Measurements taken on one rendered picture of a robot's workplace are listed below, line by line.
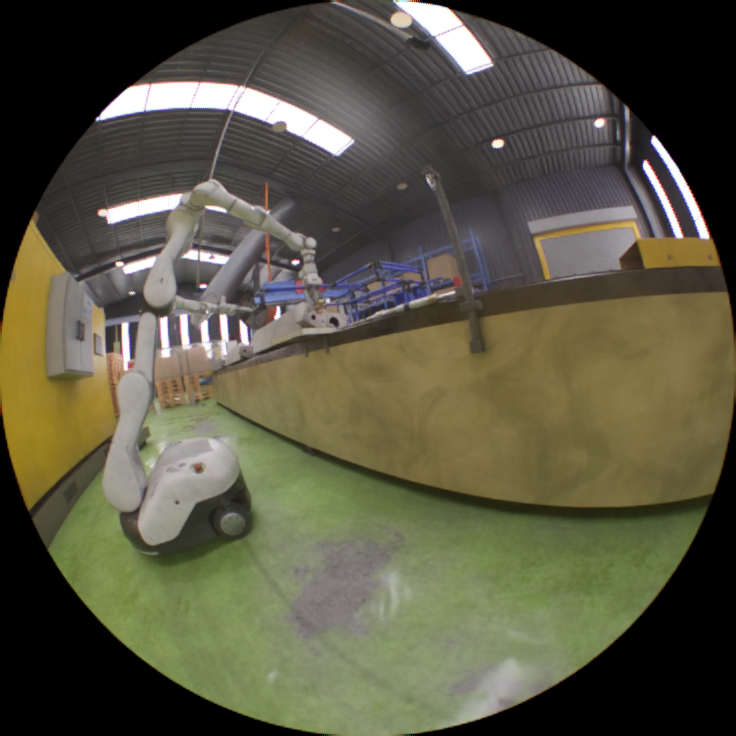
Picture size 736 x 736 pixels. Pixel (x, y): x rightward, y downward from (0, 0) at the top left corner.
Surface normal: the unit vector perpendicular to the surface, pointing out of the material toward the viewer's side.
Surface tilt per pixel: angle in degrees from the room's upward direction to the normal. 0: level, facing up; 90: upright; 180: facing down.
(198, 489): 90
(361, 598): 0
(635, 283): 90
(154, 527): 90
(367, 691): 0
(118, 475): 90
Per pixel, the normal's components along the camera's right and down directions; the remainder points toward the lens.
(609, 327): -0.69, 0.16
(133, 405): 0.73, -0.07
